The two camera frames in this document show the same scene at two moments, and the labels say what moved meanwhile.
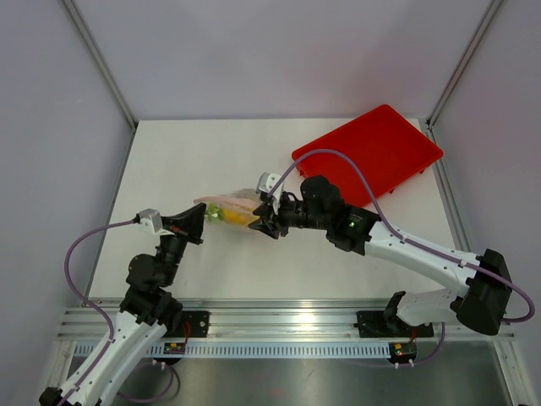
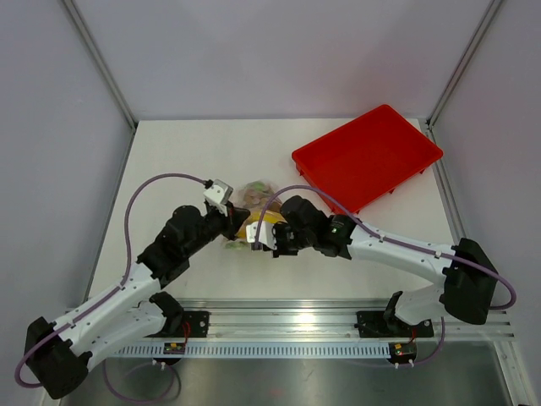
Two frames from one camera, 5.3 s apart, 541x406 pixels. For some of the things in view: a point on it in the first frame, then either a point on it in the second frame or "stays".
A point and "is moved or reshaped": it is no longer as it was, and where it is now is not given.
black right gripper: [261, 226] to [277, 229]
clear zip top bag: [235, 208] is moved or reshaped
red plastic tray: [387, 146] stays
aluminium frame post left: [93, 46] stays
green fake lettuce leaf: [214, 211] is moved or reshaped
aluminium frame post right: [464, 61] stays
